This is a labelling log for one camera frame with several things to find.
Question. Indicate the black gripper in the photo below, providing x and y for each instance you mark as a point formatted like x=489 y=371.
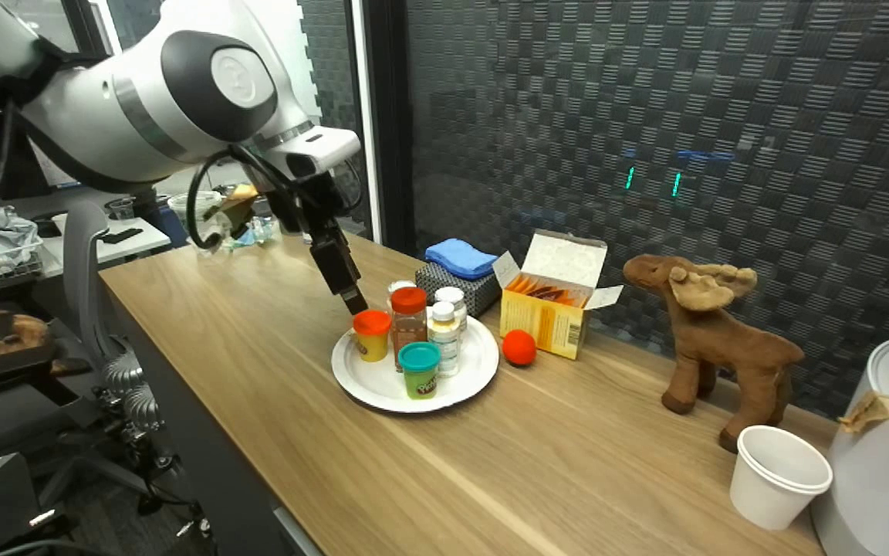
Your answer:
x=313 y=209

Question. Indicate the yellow tub orange lid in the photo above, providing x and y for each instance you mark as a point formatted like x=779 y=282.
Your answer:
x=373 y=334

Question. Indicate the spice jar orange cap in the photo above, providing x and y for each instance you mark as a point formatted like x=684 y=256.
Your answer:
x=408 y=316

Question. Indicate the green tub teal lid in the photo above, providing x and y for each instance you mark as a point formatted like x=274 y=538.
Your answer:
x=420 y=368

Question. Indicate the white bottle cream cap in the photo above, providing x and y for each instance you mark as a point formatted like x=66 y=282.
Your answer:
x=446 y=330

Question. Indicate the white pill bottle blue label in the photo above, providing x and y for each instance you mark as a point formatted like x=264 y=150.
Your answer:
x=454 y=296

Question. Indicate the red ball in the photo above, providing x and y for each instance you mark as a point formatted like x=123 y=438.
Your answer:
x=521 y=346

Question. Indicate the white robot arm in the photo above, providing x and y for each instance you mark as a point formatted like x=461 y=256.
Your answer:
x=204 y=81

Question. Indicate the white paper plate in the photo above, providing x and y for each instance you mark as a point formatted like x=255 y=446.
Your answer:
x=379 y=383

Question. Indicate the blue folded cloth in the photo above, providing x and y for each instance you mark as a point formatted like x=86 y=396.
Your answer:
x=459 y=256

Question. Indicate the grey sponge block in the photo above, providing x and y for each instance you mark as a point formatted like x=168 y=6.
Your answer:
x=471 y=293

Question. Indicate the yellow open cardboard box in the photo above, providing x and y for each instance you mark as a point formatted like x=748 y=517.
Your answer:
x=555 y=288

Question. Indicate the brown plush moose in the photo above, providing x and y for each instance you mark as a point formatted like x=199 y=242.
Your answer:
x=707 y=336

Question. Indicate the white paper cup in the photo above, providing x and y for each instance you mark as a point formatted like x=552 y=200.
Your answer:
x=775 y=475

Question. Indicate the white bucket with items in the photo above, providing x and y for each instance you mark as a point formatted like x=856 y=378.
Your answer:
x=852 y=517

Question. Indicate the wrist camera with tape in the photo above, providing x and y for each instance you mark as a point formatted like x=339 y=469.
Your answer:
x=237 y=204

